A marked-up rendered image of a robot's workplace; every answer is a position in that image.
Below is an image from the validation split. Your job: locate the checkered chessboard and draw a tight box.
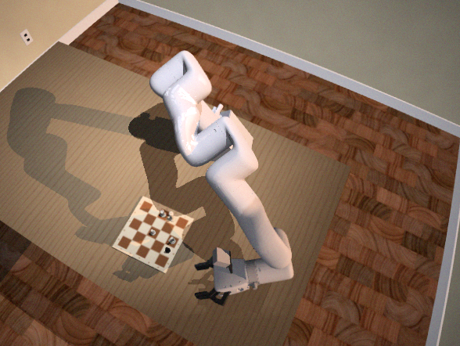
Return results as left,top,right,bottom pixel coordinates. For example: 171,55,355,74
113,196,194,273

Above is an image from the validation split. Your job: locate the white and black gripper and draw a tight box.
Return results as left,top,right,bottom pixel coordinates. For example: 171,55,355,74
194,256,250,306

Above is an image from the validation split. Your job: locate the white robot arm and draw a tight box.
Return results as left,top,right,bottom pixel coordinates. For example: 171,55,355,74
149,51,293,290

